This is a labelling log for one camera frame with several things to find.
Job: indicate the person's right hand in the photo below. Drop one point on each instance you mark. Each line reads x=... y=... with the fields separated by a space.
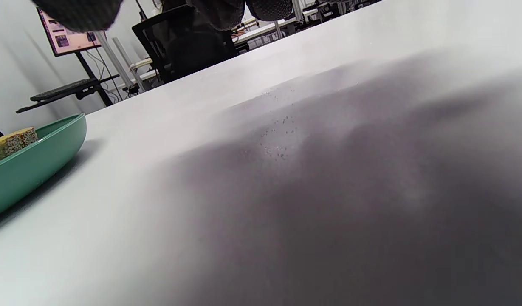
x=82 y=12

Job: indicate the yellow bread slice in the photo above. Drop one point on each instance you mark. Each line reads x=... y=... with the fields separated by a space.
x=10 y=142

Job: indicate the monitor with pink screen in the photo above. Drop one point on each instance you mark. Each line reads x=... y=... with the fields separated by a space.
x=69 y=36

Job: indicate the black office chair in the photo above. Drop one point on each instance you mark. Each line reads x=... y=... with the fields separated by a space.
x=193 y=46

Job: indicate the green plate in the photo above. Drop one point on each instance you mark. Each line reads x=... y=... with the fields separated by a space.
x=35 y=165

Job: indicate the silver aluminium frame posts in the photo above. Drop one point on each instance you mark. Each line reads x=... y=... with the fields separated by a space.
x=120 y=63

